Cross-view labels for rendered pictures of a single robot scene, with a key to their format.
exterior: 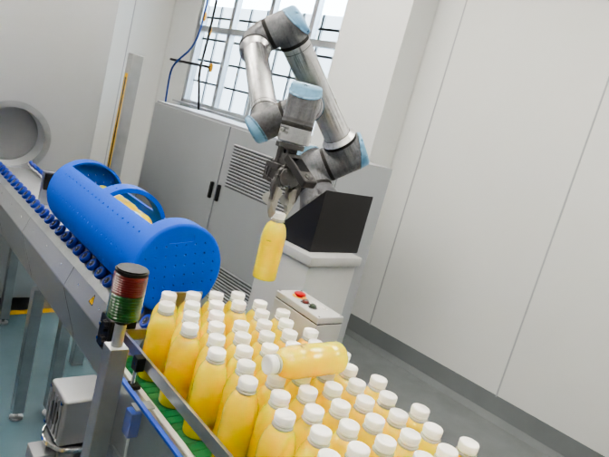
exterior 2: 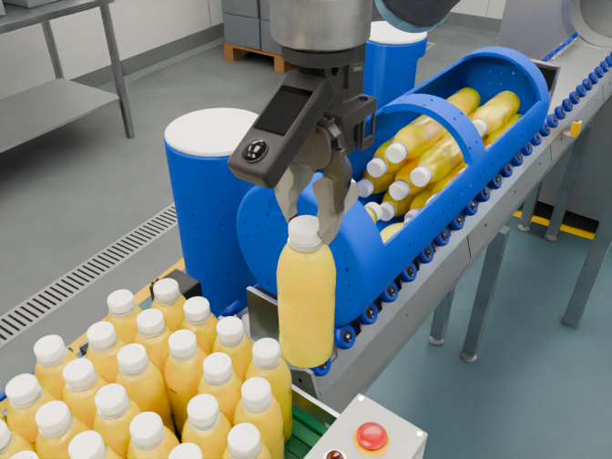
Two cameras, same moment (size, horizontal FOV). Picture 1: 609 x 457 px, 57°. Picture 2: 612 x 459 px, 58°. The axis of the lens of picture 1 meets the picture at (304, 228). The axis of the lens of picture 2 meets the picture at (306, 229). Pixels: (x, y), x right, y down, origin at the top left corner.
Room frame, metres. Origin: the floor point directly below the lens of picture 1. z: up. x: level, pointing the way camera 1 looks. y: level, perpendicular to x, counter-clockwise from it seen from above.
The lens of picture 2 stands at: (1.47, -0.41, 1.69)
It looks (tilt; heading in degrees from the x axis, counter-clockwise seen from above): 36 degrees down; 80
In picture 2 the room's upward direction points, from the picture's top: straight up
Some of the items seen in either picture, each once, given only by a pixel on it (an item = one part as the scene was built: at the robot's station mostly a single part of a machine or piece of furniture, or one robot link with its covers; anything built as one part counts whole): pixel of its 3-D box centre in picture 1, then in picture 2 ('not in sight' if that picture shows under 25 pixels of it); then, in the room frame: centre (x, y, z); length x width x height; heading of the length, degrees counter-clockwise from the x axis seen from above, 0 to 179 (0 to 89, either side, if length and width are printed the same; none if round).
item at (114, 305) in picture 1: (125, 304); not in sight; (1.01, 0.29, 1.18); 0.06 x 0.06 x 0.05
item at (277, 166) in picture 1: (285, 164); (323, 101); (1.58, 0.10, 1.47); 0.09 x 0.08 x 0.12; 42
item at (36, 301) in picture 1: (26, 354); (447, 282); (2.27, 1.04, 0.31); 0.06 x 0.06 x 0.63; 42
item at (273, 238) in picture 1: (270, 247); (306, 297); (1.56, 0.08, 1.23); 0.07 x 0.07 x 0.19
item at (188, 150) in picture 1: (235, 223); not in sight; (4.17, 0.52, 0.72); 2.15 x 0.54 x 1.45; 47
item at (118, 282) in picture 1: (130, 282); not in sight; (1.01, 0.29, 1.23); 0.06 x 0.06 x 0.04
